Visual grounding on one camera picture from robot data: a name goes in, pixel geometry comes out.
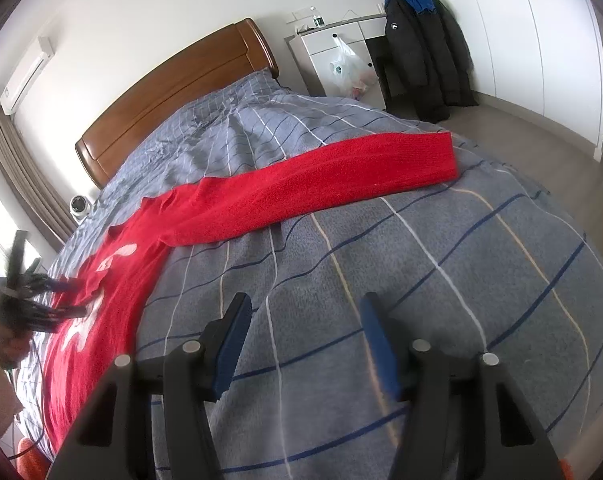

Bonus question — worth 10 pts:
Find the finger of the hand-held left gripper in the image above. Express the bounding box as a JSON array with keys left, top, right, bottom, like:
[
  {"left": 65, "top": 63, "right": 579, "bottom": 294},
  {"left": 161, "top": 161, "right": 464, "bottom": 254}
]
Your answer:
[
  {"left": 27, "top": 275, "right": 80, "bottom": 295},
  {"left": 27, "top": 307, "right": 88, "bottom": 326}
]

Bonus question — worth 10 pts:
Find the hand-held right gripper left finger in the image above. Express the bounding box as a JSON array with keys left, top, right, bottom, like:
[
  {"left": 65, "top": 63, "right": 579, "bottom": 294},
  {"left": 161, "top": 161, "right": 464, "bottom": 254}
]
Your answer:
[{"left": 46, "top": 292, "right": 253, "bottom": 480}]

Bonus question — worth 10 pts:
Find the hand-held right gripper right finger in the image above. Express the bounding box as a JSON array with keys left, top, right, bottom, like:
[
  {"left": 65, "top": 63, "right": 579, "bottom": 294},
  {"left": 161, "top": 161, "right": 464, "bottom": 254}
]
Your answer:
[{"left": 359, "top": 292, "right": 568, "bottom": 480}]

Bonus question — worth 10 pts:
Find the red sweater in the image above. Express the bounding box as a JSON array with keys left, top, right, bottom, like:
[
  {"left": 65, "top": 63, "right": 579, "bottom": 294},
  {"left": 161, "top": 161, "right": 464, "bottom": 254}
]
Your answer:
[{"left": 41, "top": 131, "right": 458, "bottom": 459}]

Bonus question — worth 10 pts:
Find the person's left hand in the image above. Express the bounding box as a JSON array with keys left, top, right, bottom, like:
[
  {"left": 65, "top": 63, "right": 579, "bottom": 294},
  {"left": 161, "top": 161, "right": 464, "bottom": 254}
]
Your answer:
[{"left": 0, "top": 321, "right": 34, "bottom": 368}]

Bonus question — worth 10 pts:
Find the grey plaid blanket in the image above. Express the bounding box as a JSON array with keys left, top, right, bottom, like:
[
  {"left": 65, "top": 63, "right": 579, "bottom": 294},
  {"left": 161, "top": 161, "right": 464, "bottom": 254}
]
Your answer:
[{"left": 12, "top": 69, "right": 603, "bottom": 480}]

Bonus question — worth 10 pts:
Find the beige curtain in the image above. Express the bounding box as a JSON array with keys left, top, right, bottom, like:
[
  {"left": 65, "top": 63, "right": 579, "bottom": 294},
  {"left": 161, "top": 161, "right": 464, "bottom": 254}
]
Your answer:
[{"left": 0, "top": 110, "right": 76, "bottom": 253}]

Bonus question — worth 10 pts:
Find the orange object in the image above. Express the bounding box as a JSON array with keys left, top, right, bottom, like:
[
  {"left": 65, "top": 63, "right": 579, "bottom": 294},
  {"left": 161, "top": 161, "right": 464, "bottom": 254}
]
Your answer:
[{"left": 12, "top": 437, "right": 52, "bottom": 480}]

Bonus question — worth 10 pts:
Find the white air conditioner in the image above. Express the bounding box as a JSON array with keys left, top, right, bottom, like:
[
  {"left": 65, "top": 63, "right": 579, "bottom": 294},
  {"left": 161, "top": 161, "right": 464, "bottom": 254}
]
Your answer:
[{"left": 0, "top": 36, "right": 55, "bottom": 114}]

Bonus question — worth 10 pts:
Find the wooden headboard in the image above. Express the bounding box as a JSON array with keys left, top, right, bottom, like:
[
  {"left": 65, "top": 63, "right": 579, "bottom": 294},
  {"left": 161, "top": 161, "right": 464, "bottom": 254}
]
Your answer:
[{"left": 75, "top": 18, "right": 280, "bottom": 190}]

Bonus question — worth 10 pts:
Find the white plastic bag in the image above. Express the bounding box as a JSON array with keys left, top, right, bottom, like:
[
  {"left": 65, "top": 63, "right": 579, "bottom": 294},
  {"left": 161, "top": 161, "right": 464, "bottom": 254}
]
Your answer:
[{"left": 330, "top": 36, "right": 379, "bottom": 99}]

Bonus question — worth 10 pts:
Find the black jacket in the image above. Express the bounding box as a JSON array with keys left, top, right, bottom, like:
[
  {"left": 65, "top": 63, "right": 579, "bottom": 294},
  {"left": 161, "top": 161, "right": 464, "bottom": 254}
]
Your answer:
[{"left": 383, "top": 0, "right": 452, "bottom": 123}]

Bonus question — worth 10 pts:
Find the white dresser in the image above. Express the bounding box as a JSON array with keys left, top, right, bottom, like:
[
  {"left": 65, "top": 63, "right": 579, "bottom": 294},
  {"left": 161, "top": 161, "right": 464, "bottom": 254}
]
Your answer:
[{"left": 286, "top": 14, "right": 389, "bottom": 111}]

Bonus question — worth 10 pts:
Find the dark grey jacket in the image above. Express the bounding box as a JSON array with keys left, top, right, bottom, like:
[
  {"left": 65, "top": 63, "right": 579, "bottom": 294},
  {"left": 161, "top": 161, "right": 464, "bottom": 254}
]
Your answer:
[{"left": 431, "top": 0, "right": 480, "bottom": 108}]

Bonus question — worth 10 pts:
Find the white wardrobe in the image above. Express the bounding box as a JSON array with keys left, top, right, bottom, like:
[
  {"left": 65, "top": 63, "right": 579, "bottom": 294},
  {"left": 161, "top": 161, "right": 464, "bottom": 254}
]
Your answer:
[{"left": 415, "top": 0, "right": 603, "bottom": 158}]

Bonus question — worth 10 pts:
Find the blue garment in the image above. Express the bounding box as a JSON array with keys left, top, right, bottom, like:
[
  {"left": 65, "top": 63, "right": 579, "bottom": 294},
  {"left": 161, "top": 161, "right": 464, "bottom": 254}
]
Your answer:
[{"left": 385, "top": 0, "right": 437, "bottom": 15}]

